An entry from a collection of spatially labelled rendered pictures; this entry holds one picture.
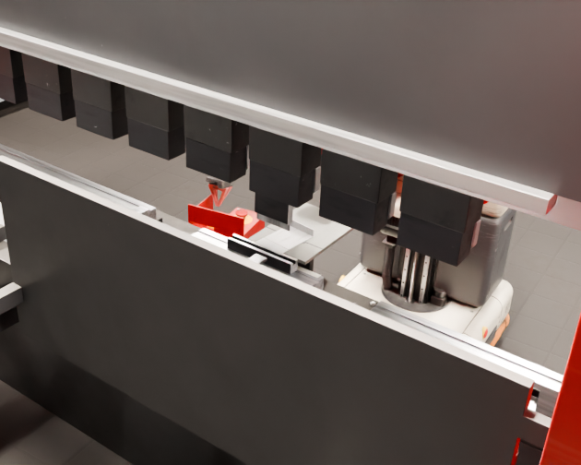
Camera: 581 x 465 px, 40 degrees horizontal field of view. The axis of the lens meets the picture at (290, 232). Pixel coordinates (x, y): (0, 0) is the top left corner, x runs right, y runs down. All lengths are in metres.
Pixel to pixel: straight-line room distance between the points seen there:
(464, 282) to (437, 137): 1.78
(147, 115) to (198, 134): 0.17
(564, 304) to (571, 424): 2.85
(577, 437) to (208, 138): 1.20
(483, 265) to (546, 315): 0.78
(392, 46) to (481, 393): 0.58
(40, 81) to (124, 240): 0.95
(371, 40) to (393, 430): 0.64
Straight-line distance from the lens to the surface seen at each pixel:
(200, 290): 1.40
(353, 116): 1.45
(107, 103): 2.16
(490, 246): 3.01
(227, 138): 1.90
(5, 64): 2.46
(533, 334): 3.62
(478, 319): 3.13
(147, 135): 2.09
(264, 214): 1.95
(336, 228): 2.12
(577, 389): 1.01
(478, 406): 1.19
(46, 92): 2.35
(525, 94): 1.30
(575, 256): 4.28
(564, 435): 1.05
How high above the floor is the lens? 2.03
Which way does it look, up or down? 30 degrees down
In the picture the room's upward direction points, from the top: 3 degrees clockwise
